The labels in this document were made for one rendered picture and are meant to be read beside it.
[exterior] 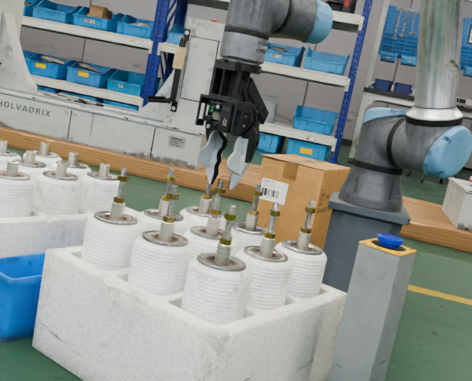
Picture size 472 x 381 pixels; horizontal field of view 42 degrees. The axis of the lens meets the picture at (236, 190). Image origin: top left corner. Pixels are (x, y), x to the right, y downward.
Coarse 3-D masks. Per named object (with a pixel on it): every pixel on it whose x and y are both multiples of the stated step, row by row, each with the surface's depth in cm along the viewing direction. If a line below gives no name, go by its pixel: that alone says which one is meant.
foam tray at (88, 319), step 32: (64, 256) 103; (64, 288) 102; (96, 288) 97; (128, 288) 94; (320, 288) 114; (64, 320) 102; (96, 320) 97; (128, 320) 93; (160, 320) 89; (192, 320) 86; (256, 320) 91; (288, 320) 97; (320, 320) 106; (64, 352) 102; (96, 352) 97; (128, 352) 93; (160, 352) 89; (192, 352) 85; (224, 352) 84; (256, 352) 91; (288, 352) 100; (320, 352) 110
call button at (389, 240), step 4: (380, 236) 95; (384, 236) 95; (388, 236) 96; (392, 236) 96; (396, 236) 97; (380, 240) 95; (384, 240) 94; (388, 240) 94; (392, 240) 94; (396, 240) 94; (400, 240) 95; (380, 244) 95; (384, 244) 95; (388, 244) 95; (392, 244) 94; (396, 244) 94; (400, 244) 95; (396, 248) 95
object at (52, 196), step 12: (36, 180) 131; (48, 180) 128; (60, 180) 128; (36, 192) 130; (48, 192) 128; (60, 192) 128; (72, 192) 130; (36, 204) 130; (48, 204) 128; (60, 204) 129; (72, 204) 131
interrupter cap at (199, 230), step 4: (192, 228) 107; (196, 228) 109; (200, 228) 109; (204, 228) 110; (192, 232) 106; (196, 232) 105; (200, 232) 107; (204, 232) 108; (220, 232) 109; (200, 236) 104; (204, 236) 104; (208, 236) 104; (212, 236) 105; (216, 236) 107; (220, 236) 108; (232, 236) 108
